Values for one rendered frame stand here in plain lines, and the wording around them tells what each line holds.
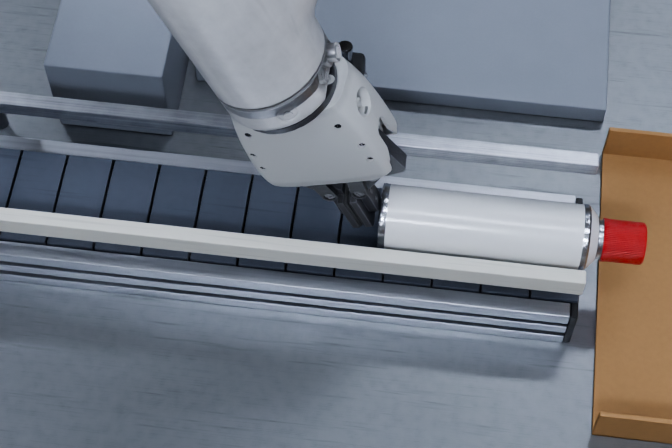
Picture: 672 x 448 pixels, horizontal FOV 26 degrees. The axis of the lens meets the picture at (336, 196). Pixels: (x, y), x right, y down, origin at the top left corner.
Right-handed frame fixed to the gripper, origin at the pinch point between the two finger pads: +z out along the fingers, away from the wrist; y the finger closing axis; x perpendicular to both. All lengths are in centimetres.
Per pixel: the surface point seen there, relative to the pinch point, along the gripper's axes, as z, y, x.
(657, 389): 17.4, -20.0, 8.9
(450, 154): -0.3, -7.2, -3.1
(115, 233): -4.8, 17.6, 4.5
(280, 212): 2.5, 7.6, -0.8
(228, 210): 1.0, 11.5, -0.5
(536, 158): 1.4, -13.5, -3.2
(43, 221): -6.9, 22.9, 4.2
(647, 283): 17.1, -19.2, -0.3
